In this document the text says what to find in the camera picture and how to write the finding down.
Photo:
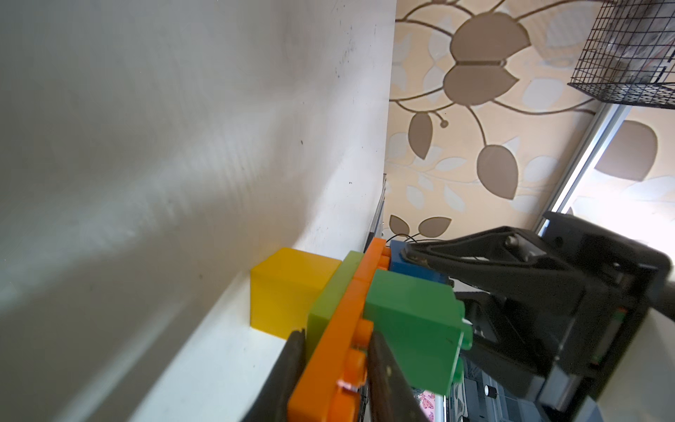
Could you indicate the small blue lego brick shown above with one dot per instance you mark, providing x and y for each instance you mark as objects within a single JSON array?
[{"x": 400, "y": 266}]

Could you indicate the orange lego brick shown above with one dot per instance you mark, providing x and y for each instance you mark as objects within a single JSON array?
[{"x": 328, "y": 389}]

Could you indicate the aluminium frame corner post right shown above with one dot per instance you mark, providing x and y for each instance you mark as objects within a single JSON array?
[{"x": 596, "y": 139}]

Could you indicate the lime green lego brick small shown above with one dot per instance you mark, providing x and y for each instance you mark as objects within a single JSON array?
[{"x": 325, "y": 305}]

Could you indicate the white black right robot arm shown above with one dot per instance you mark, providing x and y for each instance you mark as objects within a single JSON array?
[{"x": 488, "y": 397}]

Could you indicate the green lego brick square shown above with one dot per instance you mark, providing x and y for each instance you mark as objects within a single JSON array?
[{"x": 425, "y": 326}]

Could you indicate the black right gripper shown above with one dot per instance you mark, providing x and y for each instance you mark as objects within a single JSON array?
[{"x": 552, "y": 313}]

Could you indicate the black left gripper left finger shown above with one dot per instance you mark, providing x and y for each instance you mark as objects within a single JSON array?
[{"x": 271, "y": 403}]

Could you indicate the black wire basket right wall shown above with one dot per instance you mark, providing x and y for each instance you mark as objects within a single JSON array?
[{"x": 628, "y": 58}]

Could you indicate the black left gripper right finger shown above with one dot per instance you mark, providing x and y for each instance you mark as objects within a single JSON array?
[{"x": 390, "y": 396}]

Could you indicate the yellow lego brick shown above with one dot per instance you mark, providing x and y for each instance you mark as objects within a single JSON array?
[{"x": 284, "y": 288}]

